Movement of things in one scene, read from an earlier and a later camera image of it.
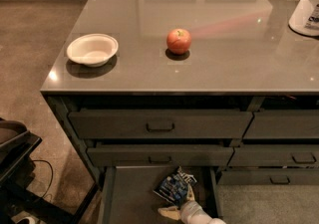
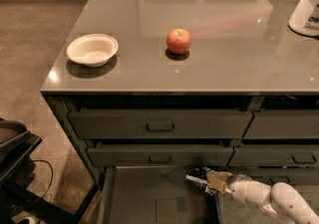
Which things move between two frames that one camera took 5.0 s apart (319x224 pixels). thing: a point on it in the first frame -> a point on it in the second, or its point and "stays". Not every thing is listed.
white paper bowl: x=92 y=49 stays
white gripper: x=189 y=210 -> x=237 y=186
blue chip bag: x=174 y=186 -> x=198 y=175
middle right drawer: x=266 y=155 stays
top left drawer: x=159 y=123 stays
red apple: x=178 y=41 stays
